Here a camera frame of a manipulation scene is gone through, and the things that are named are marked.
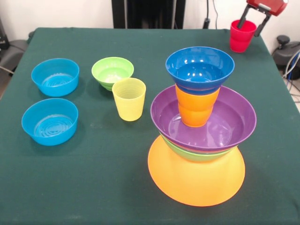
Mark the yellow cup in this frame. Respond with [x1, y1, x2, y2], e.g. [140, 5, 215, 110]
[111, 77, 147, 122]

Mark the dark blue bowl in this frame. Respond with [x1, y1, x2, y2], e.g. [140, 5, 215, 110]
[165, 46, 235, 96]

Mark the dark green tablecloth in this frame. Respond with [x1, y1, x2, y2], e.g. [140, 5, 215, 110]
[0, 27, 300, 225]

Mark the light blue bowl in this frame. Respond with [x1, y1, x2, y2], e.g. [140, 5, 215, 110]
[21, 98, 79, 146]
[31, 58, 80, 98]

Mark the large orange bowl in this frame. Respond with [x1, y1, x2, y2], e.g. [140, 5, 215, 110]
[147, 135, 246, 207]

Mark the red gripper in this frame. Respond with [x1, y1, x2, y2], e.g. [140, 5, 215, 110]
[238, 0, 288, 38]

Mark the orange cup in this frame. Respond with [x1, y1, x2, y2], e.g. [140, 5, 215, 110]
[175, 84, 221, 128]

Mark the small green bowl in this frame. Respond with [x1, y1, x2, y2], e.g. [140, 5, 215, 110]
[91, 56, 135, 91]

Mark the red cup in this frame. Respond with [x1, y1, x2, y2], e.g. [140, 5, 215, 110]
[229, 20, 257, 53]

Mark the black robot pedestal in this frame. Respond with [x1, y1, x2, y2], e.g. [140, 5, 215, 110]
[112, 0, 186, 29]

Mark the bundle of floor cables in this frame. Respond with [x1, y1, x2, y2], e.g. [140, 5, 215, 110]
[282, 51, 300, 104]

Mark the large green bowl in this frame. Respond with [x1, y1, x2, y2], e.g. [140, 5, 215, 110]
[159, 132, 240, 162]

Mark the purple bowl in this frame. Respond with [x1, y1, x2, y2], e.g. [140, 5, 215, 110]
[150, 84, 257, 152]

